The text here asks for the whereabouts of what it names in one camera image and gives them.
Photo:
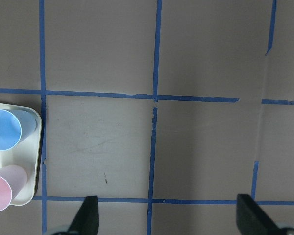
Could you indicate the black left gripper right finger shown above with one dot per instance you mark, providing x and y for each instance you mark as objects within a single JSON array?
[{"x": 252, "y": 220}]

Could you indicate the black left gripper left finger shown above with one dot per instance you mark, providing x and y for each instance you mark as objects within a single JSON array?
[{"x": 87, "y": 217}]

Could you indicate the pink plastic cup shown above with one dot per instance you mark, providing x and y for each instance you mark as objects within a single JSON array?
[{"x": 12, "y": 179}]

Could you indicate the blue plastic cup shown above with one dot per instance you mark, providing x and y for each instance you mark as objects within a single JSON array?
[{"x": 15, "y": 127}]

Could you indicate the cream plastic tray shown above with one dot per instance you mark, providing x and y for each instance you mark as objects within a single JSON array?
[{"x": 25, "y": 155}]

